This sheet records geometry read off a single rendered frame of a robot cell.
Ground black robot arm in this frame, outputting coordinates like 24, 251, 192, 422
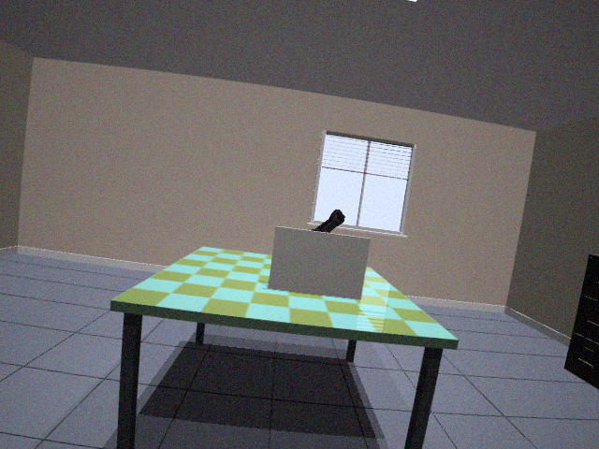
316, 209, 345, 233

